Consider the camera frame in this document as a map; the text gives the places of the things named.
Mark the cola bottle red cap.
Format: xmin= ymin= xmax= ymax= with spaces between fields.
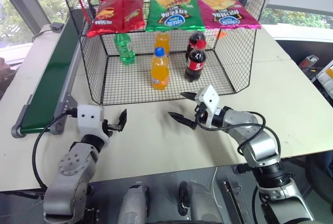
xmin=184 ymin=39 xmax=207 ymax=83

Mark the grey adapter cable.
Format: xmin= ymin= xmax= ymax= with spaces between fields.
xmin=32 ymin=28 xmax=53 ymax=43

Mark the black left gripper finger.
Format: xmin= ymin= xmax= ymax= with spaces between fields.
xmin=116 ymin=113 xmax=124 ymax=132
xmin=121 ymin=108 xmax=129 ymax=131

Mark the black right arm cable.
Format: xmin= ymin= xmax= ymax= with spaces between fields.
xmin=195 ymin=109 xmax=282 ymax=160

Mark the grey power adapter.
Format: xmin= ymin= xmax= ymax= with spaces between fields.
xmin=49 ymin=22 xmax=65 ymax=33

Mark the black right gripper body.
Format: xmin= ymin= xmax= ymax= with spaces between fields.
xmin=194 ymin=101 xmax=209 ymax=127

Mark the red chips bag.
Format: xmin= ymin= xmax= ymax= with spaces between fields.
xmin=86 ymin=0 xmax=146 ymax=38

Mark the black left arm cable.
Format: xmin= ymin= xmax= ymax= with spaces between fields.
xmin=32 ymin=107 xmax=79 ymax=191

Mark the black wire mesh cage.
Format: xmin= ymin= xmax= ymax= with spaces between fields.
xmin=57 ymin=0 xmax=274 ymax=106

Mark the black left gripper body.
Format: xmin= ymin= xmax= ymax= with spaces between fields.
xmin=102 ymin=119 xmax=123 ymax=138

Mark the grey rounded robot leg shape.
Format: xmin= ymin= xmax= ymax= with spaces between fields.
xmin=121 ymin=182 xmax=151 ymax=224
xmin=179 ymin=181 xmax=223 ymax=224

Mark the green chips bag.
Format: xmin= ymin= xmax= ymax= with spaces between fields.
xmin=145 ymin=0 xmax=206 ymax=33

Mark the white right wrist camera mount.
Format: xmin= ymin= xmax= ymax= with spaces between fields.
xmin=195 ymin=85 xmax=222 ymax=127

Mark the pink chips bag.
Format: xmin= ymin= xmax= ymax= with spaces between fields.
xmin=197 ymin=0 xmax=262 ymax=30

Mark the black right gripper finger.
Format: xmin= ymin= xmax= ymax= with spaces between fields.
xmin=168 ymin=111 xmax=198 ymax=130
xmin=181 ymin=91 xmax=198 ymax=102

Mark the grey red hand tool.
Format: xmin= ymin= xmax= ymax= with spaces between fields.
xmin=299 ymin=55 xmax=319 ymax=73

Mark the green conveyor belt silver frame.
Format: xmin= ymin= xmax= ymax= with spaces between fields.
xmin=10 ymin=9 xmax=91 ymax=139

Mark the orange soda bottle blue cap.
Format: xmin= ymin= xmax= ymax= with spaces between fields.
xmin=150 ymin=47 xmax=170 ymax=91

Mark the grey tumbler black lid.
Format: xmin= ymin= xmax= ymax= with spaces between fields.
xmin=249 ymin=0 xmax=275 ymax=24

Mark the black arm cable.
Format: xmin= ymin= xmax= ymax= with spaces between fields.
xmin=32 ymin=107 xmax=79 ymax=191
xmin=195 ymin=109 xmax=282 ymax=160

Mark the yellow white box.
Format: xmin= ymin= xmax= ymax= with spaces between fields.
xmin=315 ymin=61 xmax=333 ymax=96

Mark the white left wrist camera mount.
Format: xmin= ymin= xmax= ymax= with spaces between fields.
xmin=76 ymin=104 xmax=110 ymax=149

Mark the black metal bracket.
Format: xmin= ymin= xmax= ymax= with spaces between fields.
xmin=221 ymin=179 xmax=252 ymax=224

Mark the green soda bottle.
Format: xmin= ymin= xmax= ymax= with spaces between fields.
xmin=113 ymin=33 xmax=136 ymax=65

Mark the red plastic strip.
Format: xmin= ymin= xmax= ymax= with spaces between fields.
xmin=71 ymin=0 xmax=92 ymax=25

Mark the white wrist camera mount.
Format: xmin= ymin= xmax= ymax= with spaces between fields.
xmin=76 ymin=104 xmax=110 ymax=149
xmin=195 ymin=85 xmax=222 ymax=127

